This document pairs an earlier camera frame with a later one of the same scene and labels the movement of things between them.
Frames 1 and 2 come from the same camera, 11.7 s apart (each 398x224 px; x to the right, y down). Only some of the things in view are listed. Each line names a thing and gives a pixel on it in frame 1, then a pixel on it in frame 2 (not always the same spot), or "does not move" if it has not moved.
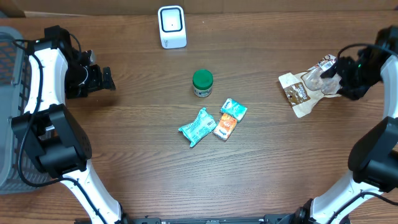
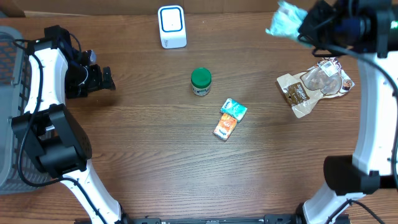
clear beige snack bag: [303, 90] does not move
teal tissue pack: [231, 107] does not move
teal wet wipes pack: [204, 124] → [286, 22]
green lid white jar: [203, 83] does not move
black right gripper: [355, 91] → [313, 14]
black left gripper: [97, 83] does not move
